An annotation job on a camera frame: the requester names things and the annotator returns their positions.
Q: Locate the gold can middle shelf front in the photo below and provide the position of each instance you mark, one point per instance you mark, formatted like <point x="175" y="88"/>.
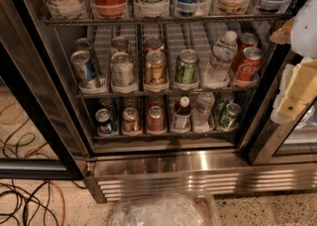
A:
<point x="155" y="68"/>

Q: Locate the red can bottom shelf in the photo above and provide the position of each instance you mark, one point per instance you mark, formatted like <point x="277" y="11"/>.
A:
<point x="155" y="119"/>

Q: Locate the green can middle shelf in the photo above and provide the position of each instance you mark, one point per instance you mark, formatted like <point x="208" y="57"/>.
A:
<point x="186" y="66"/>

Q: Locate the clear water bottle bottom shelf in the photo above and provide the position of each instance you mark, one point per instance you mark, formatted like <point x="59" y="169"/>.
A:
<point x="202" y="120"/>

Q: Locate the red Coca-Cola can middle front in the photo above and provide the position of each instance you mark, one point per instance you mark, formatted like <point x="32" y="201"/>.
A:
<point x="248" y="64"/>

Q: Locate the gold can bottom shelf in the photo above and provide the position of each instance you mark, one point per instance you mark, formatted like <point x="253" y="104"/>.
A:
<point x="131" y="120"/>

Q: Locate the left glass fridge door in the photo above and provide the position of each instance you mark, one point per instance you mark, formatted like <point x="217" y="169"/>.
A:
<point x="41" y="134"/>

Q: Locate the clear water bottle shelf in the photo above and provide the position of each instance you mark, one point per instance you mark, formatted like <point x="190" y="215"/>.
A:
<point x="202" y="120"/>
<point x="223" y="53"/>

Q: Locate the clear water bottle middle shelf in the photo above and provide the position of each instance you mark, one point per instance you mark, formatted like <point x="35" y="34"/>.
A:
<point x="223" y="53"/>

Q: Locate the green can bottom shelf front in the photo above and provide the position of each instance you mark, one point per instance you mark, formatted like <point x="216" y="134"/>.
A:
<point x="229" y="115"/>

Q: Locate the blue Pepsi can bottom shelf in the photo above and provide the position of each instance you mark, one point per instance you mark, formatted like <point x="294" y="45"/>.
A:
<point x="105" y="123"/>

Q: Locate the blue can behind middle shelf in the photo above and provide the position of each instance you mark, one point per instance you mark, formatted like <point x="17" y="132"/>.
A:
<point x="84" y="44"/>

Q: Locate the blue silver can middle shelf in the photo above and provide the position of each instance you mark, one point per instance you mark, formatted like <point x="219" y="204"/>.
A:
<point x="85" y="69"/>

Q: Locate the green can shelf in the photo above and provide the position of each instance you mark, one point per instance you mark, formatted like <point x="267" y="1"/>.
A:
<point x="186" y="66"/>
<point x="222" y="99"/>
<point x="229" y="115"/>

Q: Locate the red Coca-Cola can middle rear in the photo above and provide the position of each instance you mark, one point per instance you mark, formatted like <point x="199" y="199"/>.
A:
<point x="244" y="40"/>

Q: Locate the stainless steel fridge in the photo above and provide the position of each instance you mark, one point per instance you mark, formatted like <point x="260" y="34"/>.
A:
<point x="121" y="167"/>

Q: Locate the glass fridge door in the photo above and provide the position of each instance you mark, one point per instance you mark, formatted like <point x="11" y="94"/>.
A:
<point x="271" y="143"/>
<point x="41" y="134"/>

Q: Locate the clear plastic bin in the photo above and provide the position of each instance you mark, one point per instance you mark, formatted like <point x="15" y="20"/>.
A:
<point x="176" y="208"/>

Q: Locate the white can middle shelf rear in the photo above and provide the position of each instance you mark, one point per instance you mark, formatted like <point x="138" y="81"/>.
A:
<point x="119" y="44"/>

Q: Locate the right glass fridge door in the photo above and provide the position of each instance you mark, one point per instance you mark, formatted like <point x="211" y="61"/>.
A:
<point x="271" y="143"/>

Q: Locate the green can bottom shelf rear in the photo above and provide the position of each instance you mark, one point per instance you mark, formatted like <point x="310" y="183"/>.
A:
<point x="222" y="99"/>

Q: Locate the gold can middle shelf rear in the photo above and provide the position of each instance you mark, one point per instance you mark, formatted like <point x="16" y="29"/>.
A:
<point x="154" y="44"/>

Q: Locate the white can middle shelf front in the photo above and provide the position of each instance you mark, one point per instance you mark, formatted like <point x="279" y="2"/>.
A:
<point x="122" y="70"/>

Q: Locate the brown juice bottle white cap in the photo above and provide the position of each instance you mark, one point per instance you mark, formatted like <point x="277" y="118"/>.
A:
<point x="181" y="115"/>

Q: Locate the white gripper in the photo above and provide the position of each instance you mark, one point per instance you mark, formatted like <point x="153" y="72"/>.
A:
<point x="305" y="30"/>

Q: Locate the white can shelf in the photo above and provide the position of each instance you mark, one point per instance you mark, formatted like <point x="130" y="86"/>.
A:
<point x="122" y="70"/>
<point x="119" y="44"/>

